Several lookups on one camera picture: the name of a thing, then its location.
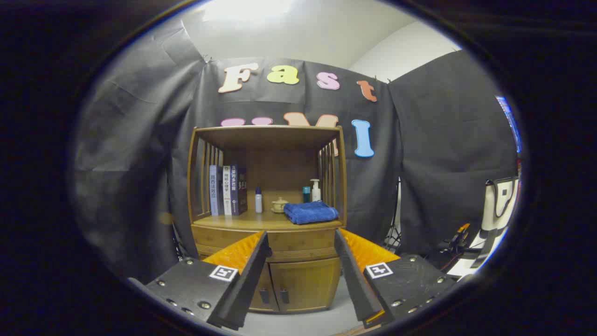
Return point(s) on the black and orange tool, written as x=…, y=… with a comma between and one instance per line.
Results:
x=459, y=233

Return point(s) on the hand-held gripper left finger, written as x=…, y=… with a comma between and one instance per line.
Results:
x=247, y=280

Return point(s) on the white tote bag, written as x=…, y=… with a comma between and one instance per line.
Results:
x=494, y=210

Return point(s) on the wooden cabinet door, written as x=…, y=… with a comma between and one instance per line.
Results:
x=308, y=284
x=266, y=307

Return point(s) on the teal bottle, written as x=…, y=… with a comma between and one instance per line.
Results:
x=306, y=195

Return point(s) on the black backdrop cloth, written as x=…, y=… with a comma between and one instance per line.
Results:
x=140, y=163

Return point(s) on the wooden countertop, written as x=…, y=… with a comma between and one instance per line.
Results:
x=266, y=220

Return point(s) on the black light stand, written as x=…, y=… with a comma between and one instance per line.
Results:
x=394, y=233

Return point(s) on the beige lidded teacup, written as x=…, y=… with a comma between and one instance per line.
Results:
x=280, y=205

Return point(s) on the dark blue book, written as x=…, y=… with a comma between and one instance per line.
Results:
x=239, y=191

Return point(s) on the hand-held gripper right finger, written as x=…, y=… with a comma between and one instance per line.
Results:
x=357, y=280

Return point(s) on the folded blue towel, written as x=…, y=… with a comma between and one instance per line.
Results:
x=310, y=213

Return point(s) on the white bottle with blue cap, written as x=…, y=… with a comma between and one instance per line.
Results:
x=258, y=203

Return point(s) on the wooden cabinet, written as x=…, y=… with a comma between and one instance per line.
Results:
x=270, y=137

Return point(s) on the wooden drawer with black knob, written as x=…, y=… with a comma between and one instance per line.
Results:
x=298, y=242

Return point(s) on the pale lavender book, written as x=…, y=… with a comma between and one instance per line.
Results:
x=213, y=191

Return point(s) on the white pump bottle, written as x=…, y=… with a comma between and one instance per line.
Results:
x=316, y=192

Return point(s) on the white book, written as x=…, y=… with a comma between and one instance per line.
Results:
x=227, y=191

